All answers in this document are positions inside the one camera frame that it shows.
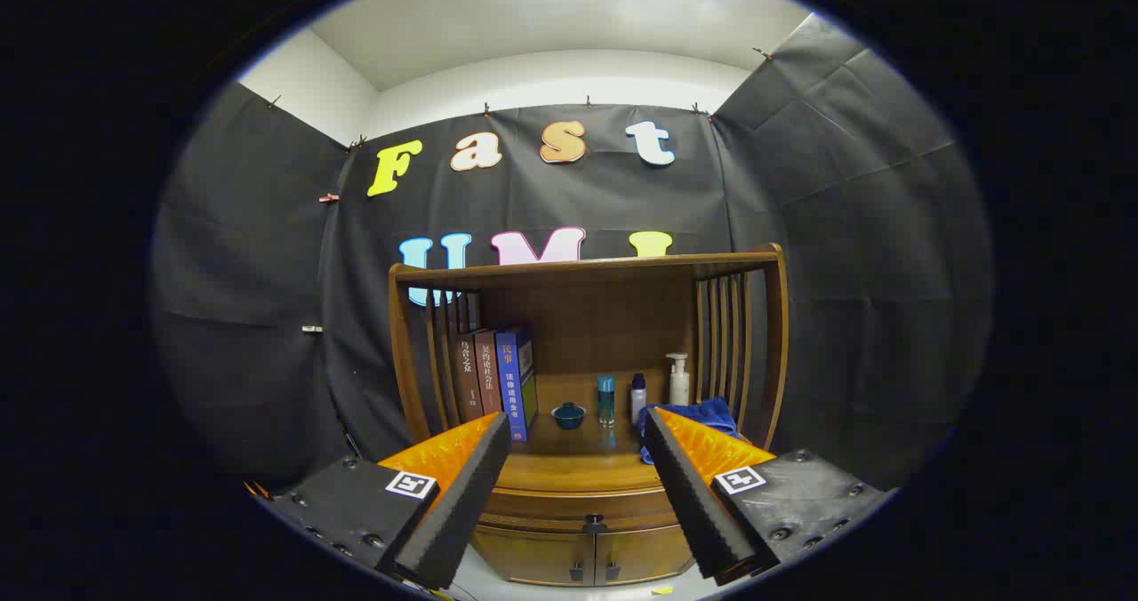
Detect reddish brown book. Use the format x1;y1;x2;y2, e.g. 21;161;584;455
474;329;503;417

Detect folded blue towel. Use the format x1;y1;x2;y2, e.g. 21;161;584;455
636;397;741;465

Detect dark brown book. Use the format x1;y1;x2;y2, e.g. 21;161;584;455
455;333;485;424

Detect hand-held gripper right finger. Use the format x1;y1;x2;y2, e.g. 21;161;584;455
640;405;899;586

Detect wooden countertop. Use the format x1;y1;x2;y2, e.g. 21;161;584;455
487;410;677;495

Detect thick blue book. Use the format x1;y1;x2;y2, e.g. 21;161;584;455
494;325;539;443

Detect wooden drawer with black knob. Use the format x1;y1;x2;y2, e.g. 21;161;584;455
480;485;684;536

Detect wooden cabinet with slatted sides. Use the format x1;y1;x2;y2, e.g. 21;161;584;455
388;244;789;587

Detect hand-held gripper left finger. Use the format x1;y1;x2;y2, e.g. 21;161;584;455
244;412;512;591

